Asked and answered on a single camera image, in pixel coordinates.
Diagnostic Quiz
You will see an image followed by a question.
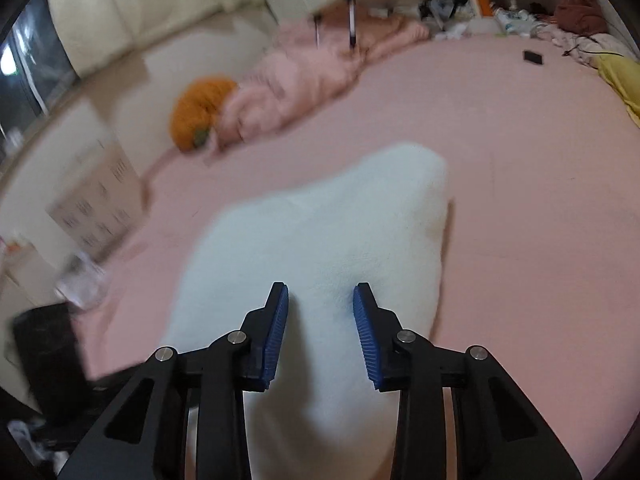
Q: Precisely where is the black bin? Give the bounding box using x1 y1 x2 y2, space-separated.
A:
12 302 92 422

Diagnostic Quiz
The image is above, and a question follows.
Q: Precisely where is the dark red cloth bag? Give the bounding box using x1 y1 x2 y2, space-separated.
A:
555 0 609 35

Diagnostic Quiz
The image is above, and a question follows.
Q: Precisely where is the clear plastic bag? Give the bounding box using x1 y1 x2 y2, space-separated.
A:
55 255 109 311

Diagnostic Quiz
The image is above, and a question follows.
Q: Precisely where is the yellow cartoon pillow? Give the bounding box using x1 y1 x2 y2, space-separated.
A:
595 54 640 127

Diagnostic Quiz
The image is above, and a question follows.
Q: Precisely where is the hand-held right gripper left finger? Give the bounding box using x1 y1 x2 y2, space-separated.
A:
57 281 290 480

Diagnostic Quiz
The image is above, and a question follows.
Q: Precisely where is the orange pumpkin pillow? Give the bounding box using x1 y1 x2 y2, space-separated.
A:
170 76 238 152

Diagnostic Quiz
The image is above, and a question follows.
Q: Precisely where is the pink duvet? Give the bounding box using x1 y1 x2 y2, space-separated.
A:
202 12 431 153

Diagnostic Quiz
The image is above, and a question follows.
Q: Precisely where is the bed with pink sheet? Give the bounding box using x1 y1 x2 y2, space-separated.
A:
75 30 640 480

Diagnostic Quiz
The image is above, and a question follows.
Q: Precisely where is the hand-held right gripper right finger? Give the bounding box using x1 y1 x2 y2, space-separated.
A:
352 282 583 480

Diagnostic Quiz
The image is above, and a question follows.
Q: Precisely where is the cream curtain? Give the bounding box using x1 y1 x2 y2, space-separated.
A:
45 0 266 77

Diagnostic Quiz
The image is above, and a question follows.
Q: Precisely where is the white handwritten paper bag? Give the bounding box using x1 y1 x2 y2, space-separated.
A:
46 125 151 261

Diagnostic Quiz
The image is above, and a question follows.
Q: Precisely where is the dark window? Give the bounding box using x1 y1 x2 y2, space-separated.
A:
0 0 81 161

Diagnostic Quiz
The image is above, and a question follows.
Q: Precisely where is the white bottle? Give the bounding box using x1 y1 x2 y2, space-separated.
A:
495 7 522 37

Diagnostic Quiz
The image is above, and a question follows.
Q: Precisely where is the white fluffy cardigan sweater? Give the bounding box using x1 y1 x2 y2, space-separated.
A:
162 142 453 480

